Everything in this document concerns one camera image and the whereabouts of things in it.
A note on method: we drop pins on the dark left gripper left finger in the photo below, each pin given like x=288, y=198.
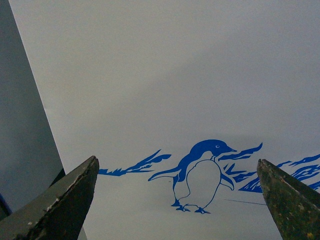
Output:
x=58, y=213

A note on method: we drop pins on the white blue chest freezer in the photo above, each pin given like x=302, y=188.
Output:
x=124, y=79

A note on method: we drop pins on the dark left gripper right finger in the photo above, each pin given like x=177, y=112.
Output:
x=294, y=206

